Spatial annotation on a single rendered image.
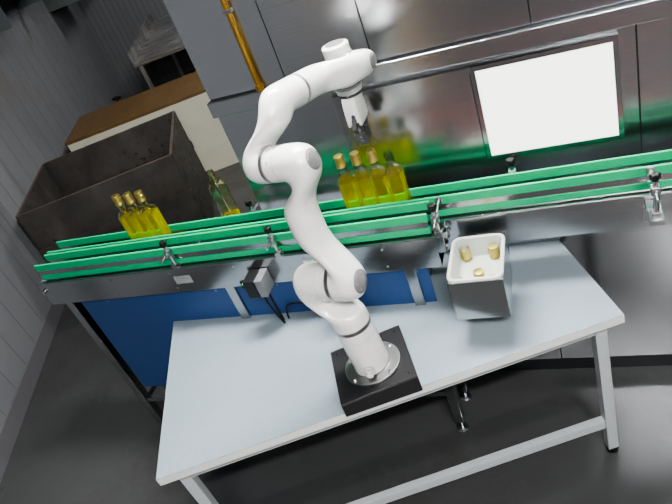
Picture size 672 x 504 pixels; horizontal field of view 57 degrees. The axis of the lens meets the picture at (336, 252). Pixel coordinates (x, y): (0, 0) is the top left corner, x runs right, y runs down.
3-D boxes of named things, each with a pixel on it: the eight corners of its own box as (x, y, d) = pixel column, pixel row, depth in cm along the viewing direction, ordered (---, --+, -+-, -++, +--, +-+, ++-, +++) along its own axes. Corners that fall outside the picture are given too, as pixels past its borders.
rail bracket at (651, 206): (660, 214, 191) (658, 152, 179) (669, 248, 179) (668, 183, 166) (643, 216, 193) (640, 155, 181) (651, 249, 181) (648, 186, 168)
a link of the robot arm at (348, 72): (326, 69, 162) (376, 42, 184) (278, 76, 171) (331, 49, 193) (334, 102, 166) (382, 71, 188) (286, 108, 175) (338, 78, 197)
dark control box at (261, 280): (275, 283, 235) (267, 267, 231) (268, 298, 229) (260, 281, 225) (256, 285, 238) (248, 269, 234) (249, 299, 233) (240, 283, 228)
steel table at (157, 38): (239, 70, 820) (204, -11, 761) (242, 123, 655) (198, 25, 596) (187, 90, 824) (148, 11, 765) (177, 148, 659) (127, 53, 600)
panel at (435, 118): (623, 134, 198) (617, 31, 179) (624, 138, 195) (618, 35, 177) (362, 176, 232) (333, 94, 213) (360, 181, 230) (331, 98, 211)
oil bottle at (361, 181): (385, 213, 225) (368, 164, 213) (382, 222, 221) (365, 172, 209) (370, 215, 227) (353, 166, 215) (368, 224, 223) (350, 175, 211)
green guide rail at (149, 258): (431, 232, 206) (426, 212, 201) (431, 233, 205) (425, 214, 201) (45, 278, 272) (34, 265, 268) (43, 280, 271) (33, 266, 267)
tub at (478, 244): (509, 252, 205) (505, 231, 200) (507, 297, 189) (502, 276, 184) (457, 257, 212) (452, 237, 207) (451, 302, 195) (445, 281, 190)
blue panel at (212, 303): (442, 270, 237) (432, 234, 227) (437, 301, 224) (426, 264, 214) (118, 301, 297) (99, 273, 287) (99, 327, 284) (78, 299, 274)
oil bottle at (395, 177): (416, 209, 220) (400, 158, 209) (413, 219, 216) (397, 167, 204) (401, 211, 223) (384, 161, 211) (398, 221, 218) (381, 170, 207)
